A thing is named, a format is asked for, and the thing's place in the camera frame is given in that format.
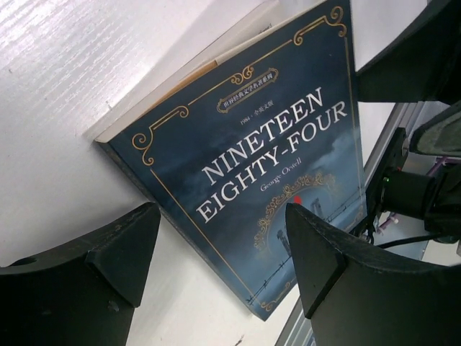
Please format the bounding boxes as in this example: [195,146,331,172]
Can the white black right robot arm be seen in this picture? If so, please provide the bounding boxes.
[352,1,460,244]

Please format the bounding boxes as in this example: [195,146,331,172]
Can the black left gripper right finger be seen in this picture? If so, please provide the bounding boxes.
[285,203,460,345]

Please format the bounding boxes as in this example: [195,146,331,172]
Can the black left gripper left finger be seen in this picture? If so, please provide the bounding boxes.
[1,202,161,345]

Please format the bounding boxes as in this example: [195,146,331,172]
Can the Nineteen Eighty-Four blue book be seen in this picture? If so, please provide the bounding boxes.
[96,1,367,320]

